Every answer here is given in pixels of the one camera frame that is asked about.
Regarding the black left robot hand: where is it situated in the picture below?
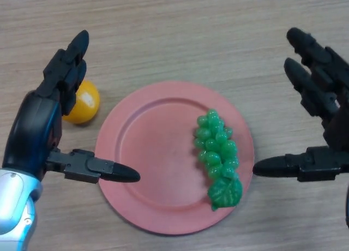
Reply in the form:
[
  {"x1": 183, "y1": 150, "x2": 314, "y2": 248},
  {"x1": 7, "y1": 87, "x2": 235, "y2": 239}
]
[{"x1": 2, "y1": 29, "x2": 141, "y2": 185}]

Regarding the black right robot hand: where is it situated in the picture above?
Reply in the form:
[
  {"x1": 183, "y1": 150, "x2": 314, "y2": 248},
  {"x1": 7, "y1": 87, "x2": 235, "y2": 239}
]
[{"x1": 252, "y1": 27, "x2": 349, "y2": 183}]

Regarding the green grape bunch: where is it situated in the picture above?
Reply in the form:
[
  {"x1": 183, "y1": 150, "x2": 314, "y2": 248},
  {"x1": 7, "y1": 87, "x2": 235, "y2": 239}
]
[{"x1": 192, "y1": 108, "x2": 244, "y2": 212}]

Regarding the pink round plate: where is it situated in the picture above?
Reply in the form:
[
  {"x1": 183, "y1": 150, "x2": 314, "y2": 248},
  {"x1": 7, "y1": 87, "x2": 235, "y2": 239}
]
[{"x1": 95, "y1": 81, "x2": 255, "y2": 236}]

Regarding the yellow pear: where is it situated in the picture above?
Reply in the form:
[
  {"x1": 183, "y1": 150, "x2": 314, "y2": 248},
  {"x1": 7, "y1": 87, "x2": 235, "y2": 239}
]
[{"x1": 62, "y1": 80, "x2": 101, "y2": 125}]

